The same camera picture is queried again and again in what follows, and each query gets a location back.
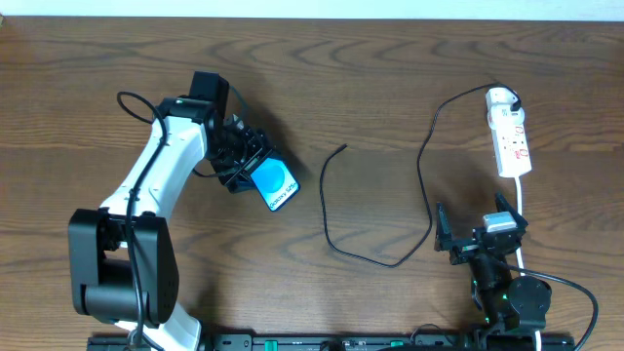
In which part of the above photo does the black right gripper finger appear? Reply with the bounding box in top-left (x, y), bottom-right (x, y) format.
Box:
top-left (494, 192), bottom-right (527, 228)
top-left (434, 203), bottom-right (453, 252)

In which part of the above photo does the blue Galaxy smartphone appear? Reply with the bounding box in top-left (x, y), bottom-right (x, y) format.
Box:
top-left (251, 157), bottom-right (300, 212)

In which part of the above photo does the black usb charging cable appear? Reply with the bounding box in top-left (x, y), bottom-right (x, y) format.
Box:
top-left (319, 81), bottom-right (524, 269)

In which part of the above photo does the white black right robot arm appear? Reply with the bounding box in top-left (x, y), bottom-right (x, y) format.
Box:
top-left (435, 193), bottom-right (552, 340)

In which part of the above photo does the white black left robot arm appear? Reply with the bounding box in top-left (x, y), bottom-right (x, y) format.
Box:
top-left (68, 71), bottom-right (300, 350)

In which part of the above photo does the white usb charger adapter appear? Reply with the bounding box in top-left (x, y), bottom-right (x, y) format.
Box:
top-left (486, 87), bottom-right (526, 131)

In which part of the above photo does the white power strip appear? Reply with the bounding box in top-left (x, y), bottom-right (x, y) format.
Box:
top-left (487, 105), bottom-right (532, 178)

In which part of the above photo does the white power strip cord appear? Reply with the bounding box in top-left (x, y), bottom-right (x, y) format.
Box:
top-left (514, 175), bottom-right (543, 351)

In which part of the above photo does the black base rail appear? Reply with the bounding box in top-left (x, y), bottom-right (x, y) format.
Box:
top-left (87, 332), bottom-right (576, 351)

